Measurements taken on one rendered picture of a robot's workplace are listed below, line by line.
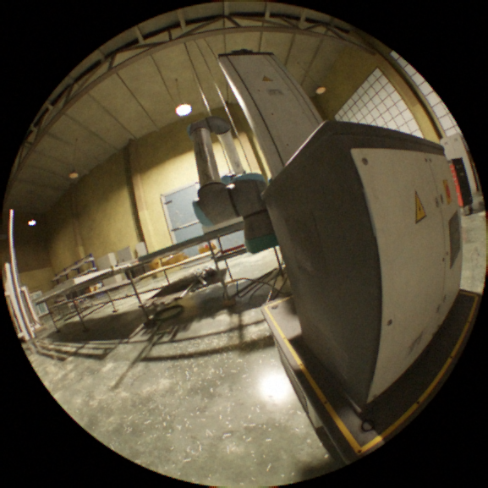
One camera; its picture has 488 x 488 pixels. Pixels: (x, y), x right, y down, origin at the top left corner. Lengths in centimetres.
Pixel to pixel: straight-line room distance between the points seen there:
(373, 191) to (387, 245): 6
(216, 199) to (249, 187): 14
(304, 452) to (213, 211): 102
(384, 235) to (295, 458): 73
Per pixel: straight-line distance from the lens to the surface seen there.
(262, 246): 67
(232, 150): 127
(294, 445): 78
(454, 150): 754
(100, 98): 943
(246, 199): 69
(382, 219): 21
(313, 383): 52
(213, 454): 86
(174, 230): 861
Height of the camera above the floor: 75
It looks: 3 degrees down
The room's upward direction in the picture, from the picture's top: 18 degrees counter-clockwise
